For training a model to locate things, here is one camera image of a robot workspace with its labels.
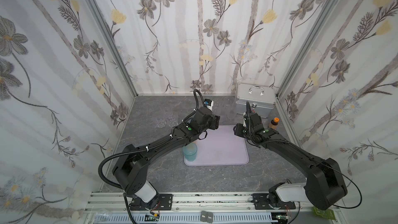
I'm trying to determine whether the lilac plastic tray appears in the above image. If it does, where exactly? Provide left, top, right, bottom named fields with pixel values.
left=184, top=125, right=249, bottom=167

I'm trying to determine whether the teal dotted plastic tumbler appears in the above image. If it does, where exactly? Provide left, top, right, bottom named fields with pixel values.
left=182, top=143, right=198, bottom=162

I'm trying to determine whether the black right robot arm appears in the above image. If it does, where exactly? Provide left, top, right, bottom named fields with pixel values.
left=233, top=113, right=348, bottom=211

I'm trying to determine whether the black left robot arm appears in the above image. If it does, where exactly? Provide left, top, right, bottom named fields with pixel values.
left=98, top=106, right=220, bottom=210

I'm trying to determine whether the brown bottle orange cap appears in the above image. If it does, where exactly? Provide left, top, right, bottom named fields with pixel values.
left=268, top=117, right=279, bottom=129

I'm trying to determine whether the silver metal first-aid case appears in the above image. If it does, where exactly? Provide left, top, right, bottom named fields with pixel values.
left=235, top=83, right=276, bottom=118

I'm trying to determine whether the clear tall tumbler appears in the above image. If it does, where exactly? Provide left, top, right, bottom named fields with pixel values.
left=223, top=96, right=236, bottom=120

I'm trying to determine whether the clear faceted glass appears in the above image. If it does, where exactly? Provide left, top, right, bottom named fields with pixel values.
left=156, top=119, right=167, bottom=128
left=167, top=118, right=179, bottom=128

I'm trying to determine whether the green circuit board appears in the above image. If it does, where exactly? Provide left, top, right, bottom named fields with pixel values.
left=313, top=206, right=336, bottom=220

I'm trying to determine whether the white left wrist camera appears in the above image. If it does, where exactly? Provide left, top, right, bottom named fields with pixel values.
left=204, top=99, right=214, bottom=111

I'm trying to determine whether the white slotted cable duct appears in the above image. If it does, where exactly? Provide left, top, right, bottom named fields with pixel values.
left=93, top=213, right=279, bottom=224

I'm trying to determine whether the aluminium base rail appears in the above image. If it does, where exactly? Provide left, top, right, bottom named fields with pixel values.
left=83, top=191, right=341, bottom=216

